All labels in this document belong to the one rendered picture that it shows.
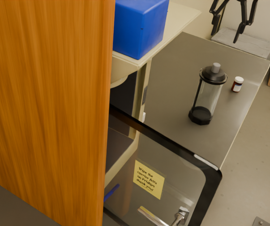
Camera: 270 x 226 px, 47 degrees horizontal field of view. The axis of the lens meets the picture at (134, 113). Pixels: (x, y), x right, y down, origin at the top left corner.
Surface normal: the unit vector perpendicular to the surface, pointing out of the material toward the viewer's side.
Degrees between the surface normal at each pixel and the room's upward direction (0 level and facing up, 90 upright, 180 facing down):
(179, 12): 0
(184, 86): 0
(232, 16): 90
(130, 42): 90
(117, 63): 90
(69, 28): 90
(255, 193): 0
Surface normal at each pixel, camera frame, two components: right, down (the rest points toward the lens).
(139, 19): -0.50, 0.53
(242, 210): 0.10, -0.76
